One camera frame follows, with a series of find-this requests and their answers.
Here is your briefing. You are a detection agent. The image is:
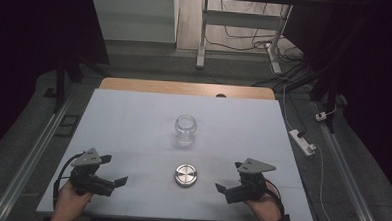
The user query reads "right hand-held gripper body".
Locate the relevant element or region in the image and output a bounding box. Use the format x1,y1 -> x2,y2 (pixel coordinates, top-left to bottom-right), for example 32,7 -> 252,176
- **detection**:
224,157 -> 278,207

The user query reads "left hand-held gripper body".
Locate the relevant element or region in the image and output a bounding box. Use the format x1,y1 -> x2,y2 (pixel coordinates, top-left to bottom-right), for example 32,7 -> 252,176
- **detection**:
67,146 -> 118,198

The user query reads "round silver metal lid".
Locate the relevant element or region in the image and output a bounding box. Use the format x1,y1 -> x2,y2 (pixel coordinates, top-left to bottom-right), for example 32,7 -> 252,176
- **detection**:
174,163 -> 199,189

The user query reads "clear glass jar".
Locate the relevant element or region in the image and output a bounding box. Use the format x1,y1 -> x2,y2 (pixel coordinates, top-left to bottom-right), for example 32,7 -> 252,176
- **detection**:
172,113 -> 199,149

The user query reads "person's right hand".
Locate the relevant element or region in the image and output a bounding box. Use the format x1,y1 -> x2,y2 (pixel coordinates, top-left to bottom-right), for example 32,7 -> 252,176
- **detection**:
244,183 -> 284,221

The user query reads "person's left hand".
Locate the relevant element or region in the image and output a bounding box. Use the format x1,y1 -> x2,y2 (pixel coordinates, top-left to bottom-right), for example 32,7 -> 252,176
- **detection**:
50,179 -> 94,221

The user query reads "pale table cover sheet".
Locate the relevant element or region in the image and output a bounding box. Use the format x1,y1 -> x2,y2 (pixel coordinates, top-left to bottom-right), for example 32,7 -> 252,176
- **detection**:
35,86 -> 320,221

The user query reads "white power strip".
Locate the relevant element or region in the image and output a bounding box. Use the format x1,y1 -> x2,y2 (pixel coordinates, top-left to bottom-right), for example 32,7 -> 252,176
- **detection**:
287,129 -> 318,158

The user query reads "black metal stand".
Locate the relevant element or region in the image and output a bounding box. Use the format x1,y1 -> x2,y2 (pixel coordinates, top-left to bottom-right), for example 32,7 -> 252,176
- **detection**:
272,0 -> 374,136
43,50 -> 111,117

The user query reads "small white adapter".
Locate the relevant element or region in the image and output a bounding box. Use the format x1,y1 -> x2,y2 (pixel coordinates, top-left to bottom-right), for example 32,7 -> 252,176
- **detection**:
315,110 -> 329,123

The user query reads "wooden table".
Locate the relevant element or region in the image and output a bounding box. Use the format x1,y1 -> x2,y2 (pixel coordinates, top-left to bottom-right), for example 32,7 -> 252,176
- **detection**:
99,76 -> 277,101

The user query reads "dark curtain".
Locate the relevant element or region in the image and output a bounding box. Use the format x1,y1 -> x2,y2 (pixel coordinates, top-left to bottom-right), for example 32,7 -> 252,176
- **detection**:
275,0 -> 392,207
0,0 -> 114,170

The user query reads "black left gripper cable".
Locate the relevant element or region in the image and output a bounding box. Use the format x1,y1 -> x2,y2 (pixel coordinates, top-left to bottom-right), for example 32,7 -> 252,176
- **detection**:
52,151 -> 84,211

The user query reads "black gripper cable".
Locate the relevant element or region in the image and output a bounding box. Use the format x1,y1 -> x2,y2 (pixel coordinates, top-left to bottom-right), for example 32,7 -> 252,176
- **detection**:
263,179 -> 287,216
52,151 -> 84,211

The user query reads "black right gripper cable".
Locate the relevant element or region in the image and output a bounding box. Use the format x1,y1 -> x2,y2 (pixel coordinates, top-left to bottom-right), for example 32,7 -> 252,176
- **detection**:
263,179 -> 287,216

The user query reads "black rectangular floor frame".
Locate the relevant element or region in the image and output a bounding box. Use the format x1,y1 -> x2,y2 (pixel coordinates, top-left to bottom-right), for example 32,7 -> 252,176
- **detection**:
54,113 -> 82,139

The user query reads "aluminium floor rail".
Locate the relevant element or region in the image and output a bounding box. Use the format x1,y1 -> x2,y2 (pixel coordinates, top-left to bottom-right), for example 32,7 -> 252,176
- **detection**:
307,101 -> 389,221
0,90 -> 78,221

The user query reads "thin white cable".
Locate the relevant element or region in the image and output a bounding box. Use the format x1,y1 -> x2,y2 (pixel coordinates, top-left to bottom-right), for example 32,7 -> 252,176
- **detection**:
276,83 -> 348,221

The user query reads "tangle of black floor cables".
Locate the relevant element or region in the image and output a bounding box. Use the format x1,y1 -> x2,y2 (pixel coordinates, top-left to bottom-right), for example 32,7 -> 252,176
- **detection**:
203,0 -> 312,90

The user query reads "white desk frame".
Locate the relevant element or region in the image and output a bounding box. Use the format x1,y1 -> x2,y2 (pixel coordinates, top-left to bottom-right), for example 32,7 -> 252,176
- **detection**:
195,0 -> 294,77

